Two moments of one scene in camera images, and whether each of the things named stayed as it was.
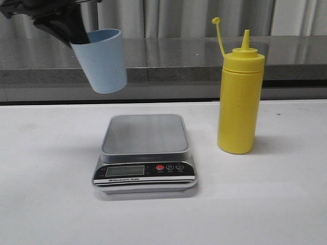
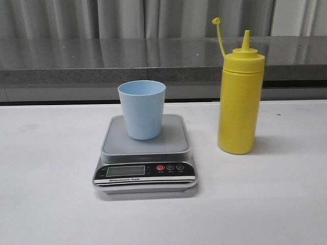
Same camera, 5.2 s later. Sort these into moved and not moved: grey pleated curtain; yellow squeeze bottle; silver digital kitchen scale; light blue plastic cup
Moved: light blue plastic cup
Not moved: grey pleated curtain; yellow squeeze bottle; silver digital kitchen scale
